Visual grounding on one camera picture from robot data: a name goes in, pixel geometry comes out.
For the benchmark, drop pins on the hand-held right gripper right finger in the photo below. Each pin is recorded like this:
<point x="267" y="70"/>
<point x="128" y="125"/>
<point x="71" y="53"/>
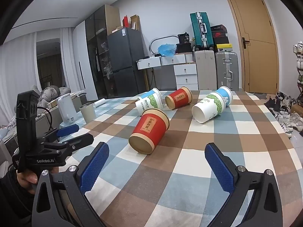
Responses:
<point x="220" y="170"/>

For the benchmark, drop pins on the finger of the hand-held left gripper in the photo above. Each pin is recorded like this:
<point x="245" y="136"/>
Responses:
<point x="80" y="140"/>
<point x="68" y="129"/>

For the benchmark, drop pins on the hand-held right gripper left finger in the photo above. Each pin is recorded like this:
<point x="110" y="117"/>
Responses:
<point x="94" y="167"/>

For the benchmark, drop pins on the large red paper cup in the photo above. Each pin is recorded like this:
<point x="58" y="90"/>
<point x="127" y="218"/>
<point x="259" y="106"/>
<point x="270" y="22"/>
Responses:
<point x="148" y="130"/>

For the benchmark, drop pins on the person's left forearm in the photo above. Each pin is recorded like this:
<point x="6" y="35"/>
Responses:
<point x="11" y="201"/>

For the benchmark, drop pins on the white green paper cup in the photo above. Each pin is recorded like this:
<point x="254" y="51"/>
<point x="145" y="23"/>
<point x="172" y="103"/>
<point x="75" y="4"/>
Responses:
<point x="208" y="107"/>
<point x="149" y="104"/>

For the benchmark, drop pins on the blue white paper cup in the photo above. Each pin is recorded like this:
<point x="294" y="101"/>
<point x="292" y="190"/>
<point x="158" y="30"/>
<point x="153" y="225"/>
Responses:
<point x="226" y="95"/>
<point x="152" y="91"/>

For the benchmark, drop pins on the small red paper cup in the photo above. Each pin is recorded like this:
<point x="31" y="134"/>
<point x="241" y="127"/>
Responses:
<point x="178" y="97"/>

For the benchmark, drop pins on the person's left hand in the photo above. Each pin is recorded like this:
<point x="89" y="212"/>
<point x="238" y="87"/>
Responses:
<point x="27" y="177"/>

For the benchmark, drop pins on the white electric kettle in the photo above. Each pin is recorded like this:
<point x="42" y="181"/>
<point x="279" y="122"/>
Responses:
<point x="67" y="108"/>

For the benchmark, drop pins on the grey green cylindrical container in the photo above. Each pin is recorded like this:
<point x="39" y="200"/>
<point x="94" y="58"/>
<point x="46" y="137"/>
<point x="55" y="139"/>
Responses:
<point x="87" y="113"/>

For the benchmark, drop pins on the checkered tablecloth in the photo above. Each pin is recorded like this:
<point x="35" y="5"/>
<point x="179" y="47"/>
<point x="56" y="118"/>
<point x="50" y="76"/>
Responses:
<point x="189" y="175"/>

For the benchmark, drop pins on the grey jacket pile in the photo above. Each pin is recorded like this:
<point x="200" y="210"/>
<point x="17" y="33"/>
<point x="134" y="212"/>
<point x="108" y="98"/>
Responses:
<point x="52" y="95"/>

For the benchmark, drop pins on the white paper roll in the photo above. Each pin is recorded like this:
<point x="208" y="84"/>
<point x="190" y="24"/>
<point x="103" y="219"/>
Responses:
<point x="100" y="102"/>

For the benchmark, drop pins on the white curtain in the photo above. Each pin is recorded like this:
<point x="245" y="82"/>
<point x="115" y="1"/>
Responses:
<point x="23" y="75"/>

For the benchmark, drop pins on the white wardrobe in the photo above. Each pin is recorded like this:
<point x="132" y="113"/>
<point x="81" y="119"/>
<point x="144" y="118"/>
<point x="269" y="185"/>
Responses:
<point x="82" y="59"/>

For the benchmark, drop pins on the pile of shoes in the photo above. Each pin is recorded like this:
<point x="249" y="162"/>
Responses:
<point x="284" y="111"/>

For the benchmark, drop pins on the dark grey refrigerator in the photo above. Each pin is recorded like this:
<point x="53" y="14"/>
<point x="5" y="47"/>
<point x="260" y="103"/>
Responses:
<point x="125" y="54"/>

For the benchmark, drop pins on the dark glass cabinet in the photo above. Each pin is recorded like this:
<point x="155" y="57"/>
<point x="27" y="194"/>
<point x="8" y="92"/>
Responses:
<point x="100" y="40"/>

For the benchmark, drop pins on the white drawer cabinet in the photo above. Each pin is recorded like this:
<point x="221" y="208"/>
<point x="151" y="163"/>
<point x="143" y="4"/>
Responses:
<point x="185" y="76"/>

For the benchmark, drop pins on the silver suitcase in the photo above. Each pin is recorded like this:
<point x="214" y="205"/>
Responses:
<point x="226" y="71"/>

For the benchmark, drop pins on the beige suitcase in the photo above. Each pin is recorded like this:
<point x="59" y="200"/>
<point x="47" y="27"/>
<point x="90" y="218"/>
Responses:
<point x="205" y="71"/>

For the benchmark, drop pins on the white desk with drawers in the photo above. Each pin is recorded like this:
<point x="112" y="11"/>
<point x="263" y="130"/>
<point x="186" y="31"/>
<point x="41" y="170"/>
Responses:
<point x="151" y="62"/>

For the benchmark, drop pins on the yellow black shoe box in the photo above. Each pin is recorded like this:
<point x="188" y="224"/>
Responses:
<point x="222" y="47"/>

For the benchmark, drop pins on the blue plastic bag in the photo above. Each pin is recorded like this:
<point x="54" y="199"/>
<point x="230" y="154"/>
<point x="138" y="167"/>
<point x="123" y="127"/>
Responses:
<point x="167" y="49"/>

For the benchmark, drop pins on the open cardboard box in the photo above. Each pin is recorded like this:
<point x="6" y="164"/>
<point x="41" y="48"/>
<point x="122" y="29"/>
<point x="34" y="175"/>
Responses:
<point x="135" y="22"/>

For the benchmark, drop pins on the wooden door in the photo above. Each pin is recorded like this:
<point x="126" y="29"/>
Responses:
<point x="255" y="47"/>

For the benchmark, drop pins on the black bag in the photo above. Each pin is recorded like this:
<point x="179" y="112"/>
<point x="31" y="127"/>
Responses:
<point x="184" y="45"/>

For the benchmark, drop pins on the shoe rack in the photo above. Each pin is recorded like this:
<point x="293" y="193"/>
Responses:
<point x="299" y="63"/>

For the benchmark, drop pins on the red black shoe box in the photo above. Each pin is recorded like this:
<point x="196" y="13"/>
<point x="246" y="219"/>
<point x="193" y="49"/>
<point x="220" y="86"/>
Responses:
<point x="219" y="34"/>

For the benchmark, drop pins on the teal suitcase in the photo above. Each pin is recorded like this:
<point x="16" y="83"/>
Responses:
<point x="201" y="29"/>

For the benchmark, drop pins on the oval metal frame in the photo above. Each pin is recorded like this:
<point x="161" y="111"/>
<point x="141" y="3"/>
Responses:
<point x="163" y="37"/>

